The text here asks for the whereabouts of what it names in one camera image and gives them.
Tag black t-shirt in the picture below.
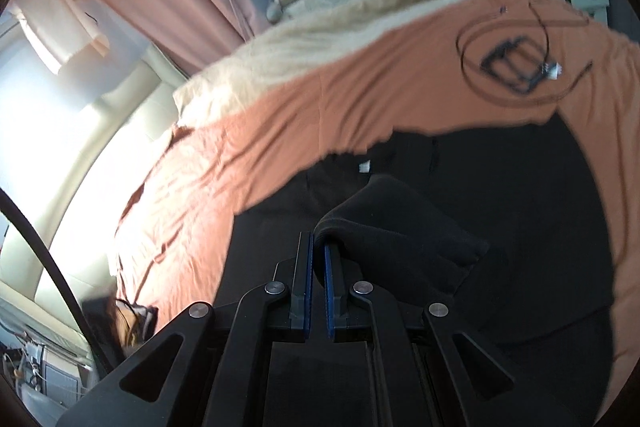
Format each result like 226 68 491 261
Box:
215 116 614 426

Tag folded olive brown garment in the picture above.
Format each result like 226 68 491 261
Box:
114 299 157 357

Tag cream padded headboard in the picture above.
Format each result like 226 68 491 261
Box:
1 3 183 301

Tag brown bed blanket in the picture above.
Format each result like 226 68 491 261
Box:
108 0 639 402

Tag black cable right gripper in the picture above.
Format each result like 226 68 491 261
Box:
0 186 120 375

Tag black coiled cable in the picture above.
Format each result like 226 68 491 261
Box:
455 0 594 108

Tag black rectangular frame device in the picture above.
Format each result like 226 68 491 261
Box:
480 36 554 95

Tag white garment hanging on wall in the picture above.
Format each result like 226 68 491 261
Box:
9 0 111 75

